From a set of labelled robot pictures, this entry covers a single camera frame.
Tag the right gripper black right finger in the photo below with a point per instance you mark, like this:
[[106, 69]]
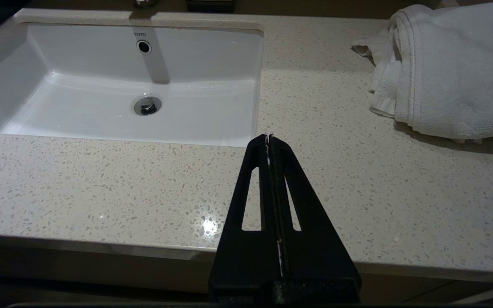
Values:
[[315, 265]]

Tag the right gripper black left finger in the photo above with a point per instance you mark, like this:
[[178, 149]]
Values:
[[238, 256]]

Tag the chrome sink drain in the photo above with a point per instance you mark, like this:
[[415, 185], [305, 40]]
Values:
[[147, 105]]

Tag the white rectangular sink basin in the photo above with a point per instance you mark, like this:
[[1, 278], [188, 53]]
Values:
[[101, 107]]

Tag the white crumpled towel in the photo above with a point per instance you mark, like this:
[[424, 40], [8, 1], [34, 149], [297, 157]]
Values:
[[456, 68]]

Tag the black square soap dish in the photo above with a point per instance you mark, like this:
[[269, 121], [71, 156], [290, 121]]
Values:
[[211, 4]]

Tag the chrome faucet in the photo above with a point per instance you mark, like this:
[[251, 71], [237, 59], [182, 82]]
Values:
[[145, 3]]

